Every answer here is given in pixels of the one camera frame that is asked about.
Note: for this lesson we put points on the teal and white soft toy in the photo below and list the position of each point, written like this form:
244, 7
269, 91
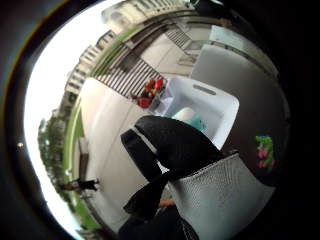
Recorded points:
195, 120

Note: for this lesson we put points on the white plastic bin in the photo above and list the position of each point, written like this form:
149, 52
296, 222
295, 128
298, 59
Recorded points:
213, 106

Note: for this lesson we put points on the red and yellow toys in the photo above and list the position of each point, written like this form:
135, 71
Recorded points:
150, 90

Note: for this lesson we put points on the metal railing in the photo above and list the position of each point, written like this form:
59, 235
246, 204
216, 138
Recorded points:
130, 78

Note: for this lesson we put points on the person's dark clothed body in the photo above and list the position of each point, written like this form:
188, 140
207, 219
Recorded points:
156, 226

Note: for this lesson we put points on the green and pink toy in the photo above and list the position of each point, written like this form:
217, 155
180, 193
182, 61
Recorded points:
265, 150

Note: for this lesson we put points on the pale apartment buildings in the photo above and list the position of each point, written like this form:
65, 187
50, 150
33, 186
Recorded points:
86, 63

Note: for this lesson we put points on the green trees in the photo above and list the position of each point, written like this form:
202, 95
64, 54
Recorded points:
50, 143

